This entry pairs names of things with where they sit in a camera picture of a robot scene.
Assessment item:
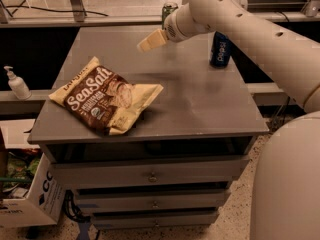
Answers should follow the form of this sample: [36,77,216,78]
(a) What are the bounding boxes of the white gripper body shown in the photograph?
[164,3,209,42]

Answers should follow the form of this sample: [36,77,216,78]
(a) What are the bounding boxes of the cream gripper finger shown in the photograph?
[137,29,168,52]

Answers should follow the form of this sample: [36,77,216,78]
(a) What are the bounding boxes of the green soda can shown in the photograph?
[162,2,178,28]

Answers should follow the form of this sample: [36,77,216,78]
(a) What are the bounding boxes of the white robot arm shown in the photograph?
[138,0,320,240]

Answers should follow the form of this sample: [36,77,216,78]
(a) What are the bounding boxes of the blue Pepsi can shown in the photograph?
[209,32,232,68]

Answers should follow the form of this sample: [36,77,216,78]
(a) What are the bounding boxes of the brown sea salt chip bag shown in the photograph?
[49,57,163,135]

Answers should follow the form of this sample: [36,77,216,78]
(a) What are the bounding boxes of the grey drawer cabinet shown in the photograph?
[29,26,268,229]

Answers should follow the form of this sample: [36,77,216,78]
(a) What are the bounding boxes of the white pump bottle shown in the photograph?
[4,66,31,100]

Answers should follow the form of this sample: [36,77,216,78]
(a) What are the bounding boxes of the white cardboard box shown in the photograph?
[0,119,65,228]

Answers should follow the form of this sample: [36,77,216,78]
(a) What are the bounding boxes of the black cable on floor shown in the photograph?
[4,5,110,18]

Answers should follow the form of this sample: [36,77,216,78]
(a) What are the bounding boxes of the black cables under cabinet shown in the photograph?
[62,189,101,240]

